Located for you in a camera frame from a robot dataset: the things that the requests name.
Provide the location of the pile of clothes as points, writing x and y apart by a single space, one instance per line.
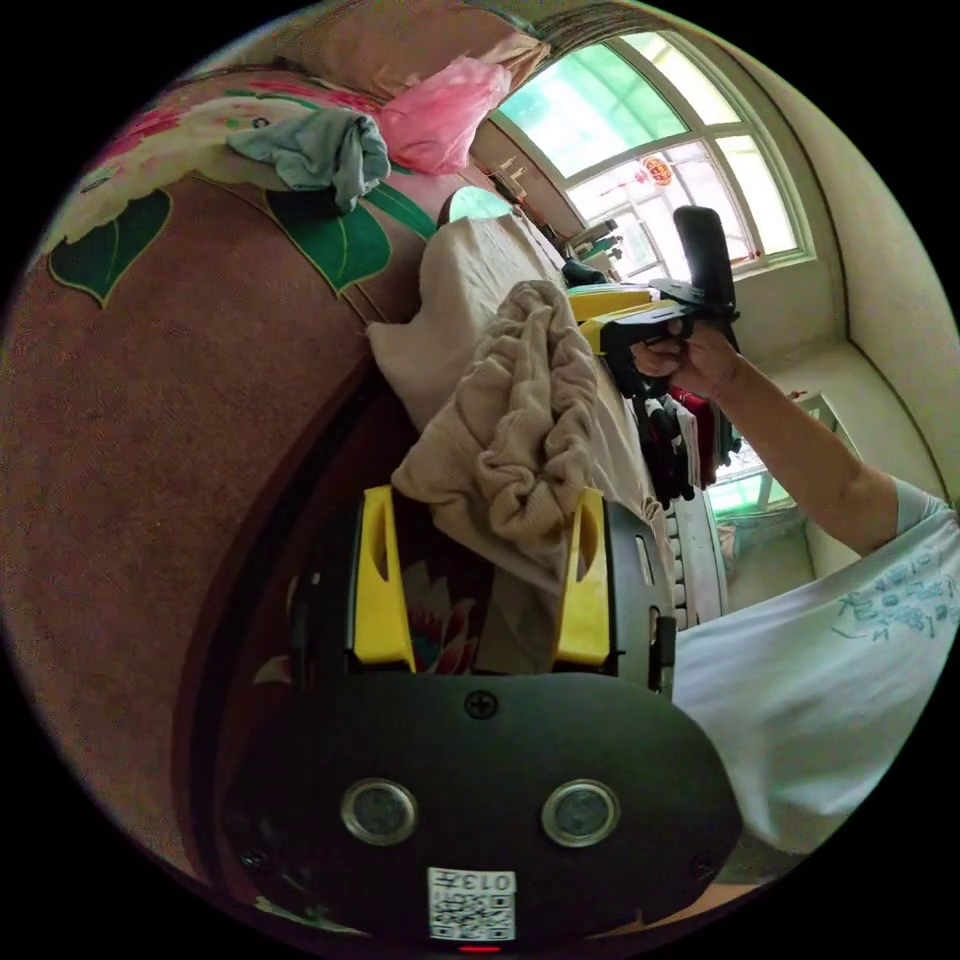
322 154

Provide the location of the dark clothes on rack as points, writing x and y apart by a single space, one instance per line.
675 442

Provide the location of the brown pillow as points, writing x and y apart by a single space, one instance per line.
390 45

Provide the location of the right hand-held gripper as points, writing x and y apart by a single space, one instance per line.
667 313

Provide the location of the person's right forearm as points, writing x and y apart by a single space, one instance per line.
810 450

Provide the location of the white pants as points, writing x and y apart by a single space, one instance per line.
510 405

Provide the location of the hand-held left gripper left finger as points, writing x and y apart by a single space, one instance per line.
379 592

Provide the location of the red hanging ornament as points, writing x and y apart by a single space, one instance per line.
656 169

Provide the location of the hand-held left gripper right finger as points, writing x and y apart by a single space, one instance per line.
589 607

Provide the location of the window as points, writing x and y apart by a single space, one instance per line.
645 127

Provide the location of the bed with floral quilt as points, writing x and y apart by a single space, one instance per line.
150 450

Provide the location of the person's right hand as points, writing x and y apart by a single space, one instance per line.
697 360

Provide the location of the pink plastic bag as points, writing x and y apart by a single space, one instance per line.
442 112

